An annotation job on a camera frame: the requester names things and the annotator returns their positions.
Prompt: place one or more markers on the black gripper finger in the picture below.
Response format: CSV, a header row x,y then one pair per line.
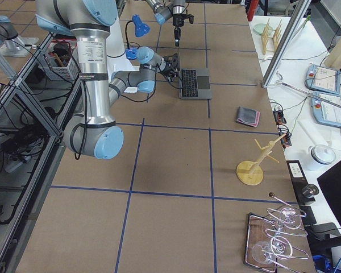
x,y
177,35

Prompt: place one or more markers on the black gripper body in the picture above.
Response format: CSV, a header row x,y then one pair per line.
x,y
177,20
168,67

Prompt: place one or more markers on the grey laptop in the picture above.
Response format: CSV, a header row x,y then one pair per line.
x,y
191,83

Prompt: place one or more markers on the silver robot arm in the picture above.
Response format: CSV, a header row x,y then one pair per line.
x,y
176,10
95,26

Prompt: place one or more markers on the blue desk lamp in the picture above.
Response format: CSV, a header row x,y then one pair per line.
x,y
141,29

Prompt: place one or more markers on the light green plate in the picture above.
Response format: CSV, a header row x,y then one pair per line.
x,y
261,28

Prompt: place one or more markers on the folded grey cloth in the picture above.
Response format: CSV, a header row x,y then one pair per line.
x,y
247,116

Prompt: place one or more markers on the wooden dish rack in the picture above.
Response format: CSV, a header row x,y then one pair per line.
x,y
274,38

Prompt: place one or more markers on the white plastic basket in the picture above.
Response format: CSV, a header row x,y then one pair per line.
x,y
56,72

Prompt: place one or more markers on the wooden mug tree stand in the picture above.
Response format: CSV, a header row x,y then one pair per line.
x,y
249,172

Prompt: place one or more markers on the upper blue teach pendant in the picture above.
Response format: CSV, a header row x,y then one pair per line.
x,y
323,79

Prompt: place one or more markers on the blue teach pendant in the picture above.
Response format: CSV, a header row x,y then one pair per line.
x,y
323,79
323,108

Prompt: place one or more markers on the lower blue teach pendant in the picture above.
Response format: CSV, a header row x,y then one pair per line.
x,y
323,108

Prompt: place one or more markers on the white enamel pot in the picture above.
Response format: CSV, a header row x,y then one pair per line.
x,y
318,156

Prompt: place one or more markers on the wine glass rack tray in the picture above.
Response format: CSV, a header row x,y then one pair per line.
x,y
268,243

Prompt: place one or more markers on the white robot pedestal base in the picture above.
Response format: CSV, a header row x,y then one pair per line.
x,y
115,51

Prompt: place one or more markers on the aluminium frame post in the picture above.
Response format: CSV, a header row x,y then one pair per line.
x,y
286,38

